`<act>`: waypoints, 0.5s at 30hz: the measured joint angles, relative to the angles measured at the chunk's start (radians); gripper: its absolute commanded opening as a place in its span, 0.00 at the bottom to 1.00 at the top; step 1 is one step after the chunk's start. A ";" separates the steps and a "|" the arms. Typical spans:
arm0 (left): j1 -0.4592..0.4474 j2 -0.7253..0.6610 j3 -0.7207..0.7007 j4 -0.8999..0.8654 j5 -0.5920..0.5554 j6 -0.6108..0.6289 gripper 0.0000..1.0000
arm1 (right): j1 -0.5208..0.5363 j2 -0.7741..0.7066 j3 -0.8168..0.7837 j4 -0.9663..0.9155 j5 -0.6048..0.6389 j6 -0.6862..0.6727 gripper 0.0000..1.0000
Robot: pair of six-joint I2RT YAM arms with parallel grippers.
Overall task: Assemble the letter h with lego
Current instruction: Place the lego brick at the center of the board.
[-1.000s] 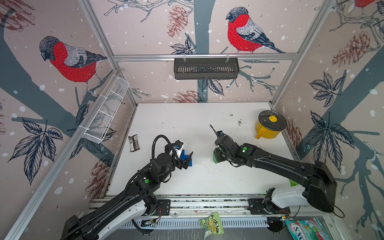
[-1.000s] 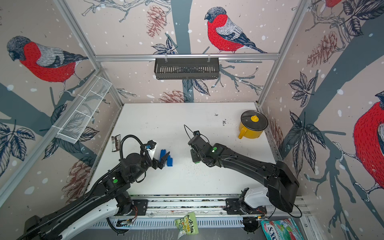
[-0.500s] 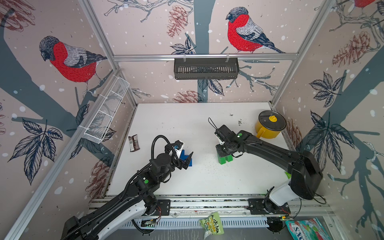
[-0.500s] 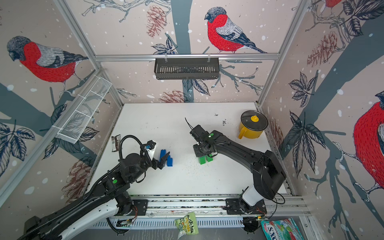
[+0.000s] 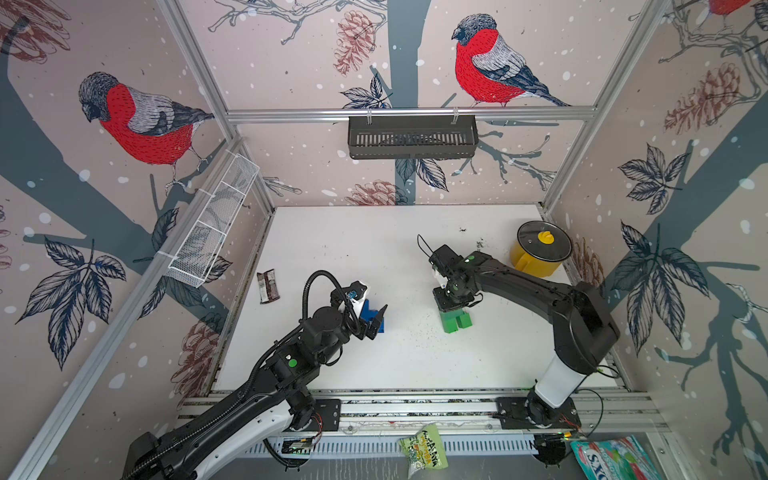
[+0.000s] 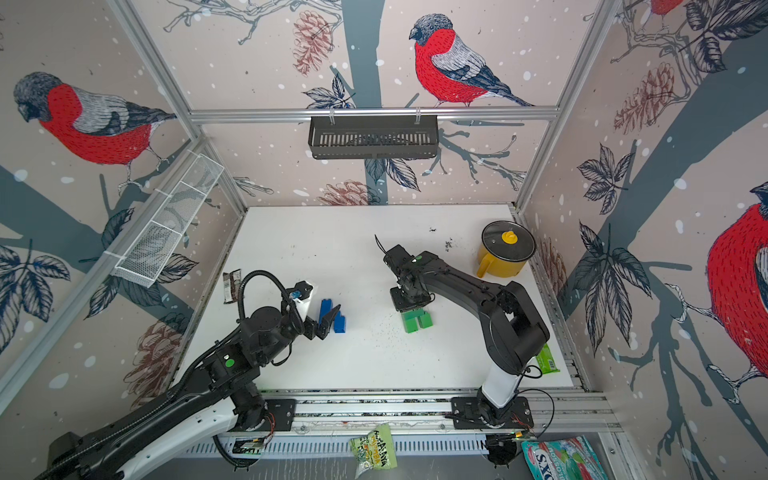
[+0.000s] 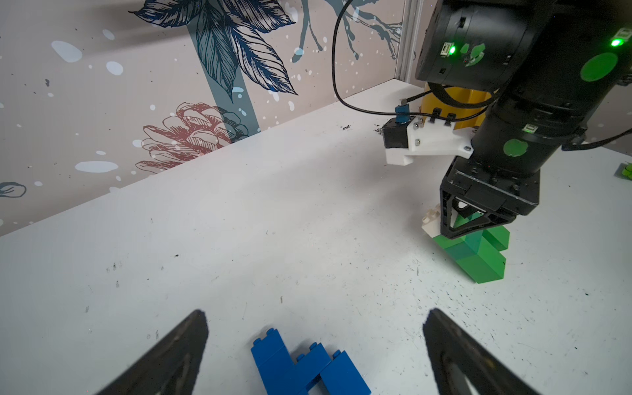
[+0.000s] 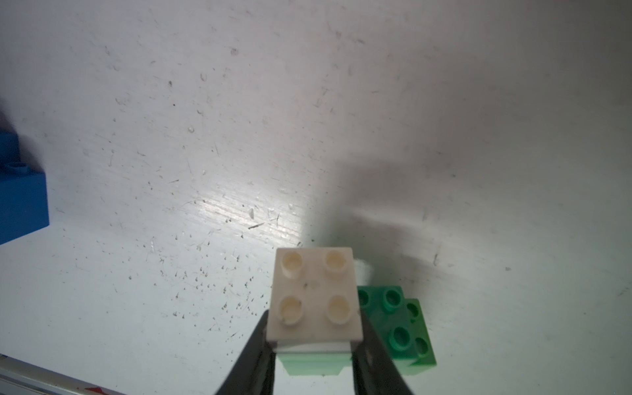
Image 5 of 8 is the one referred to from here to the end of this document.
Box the green snack packet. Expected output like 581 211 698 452
398 424 449 479

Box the green long lego brick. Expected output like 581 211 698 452
440 309 473 334

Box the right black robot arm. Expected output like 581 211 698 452
429 245 620 426

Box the white wire mesh shelf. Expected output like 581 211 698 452
165 153 259 288

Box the blue long lego brick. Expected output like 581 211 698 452
359 299 385 333

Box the yellow pot with lid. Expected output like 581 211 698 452
510 220 573 278

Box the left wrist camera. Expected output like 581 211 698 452
344 281 368 316

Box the brown snack wrapper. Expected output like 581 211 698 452
257 269 280 304

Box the black hanging wire basket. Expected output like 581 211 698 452
347 115 479 160

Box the colourful tissue packet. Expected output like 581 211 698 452
570 436 662 480

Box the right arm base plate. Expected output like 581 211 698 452
493 396 581 430

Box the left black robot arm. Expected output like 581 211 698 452
122 306 352 479

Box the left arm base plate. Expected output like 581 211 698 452
299 398 342 434

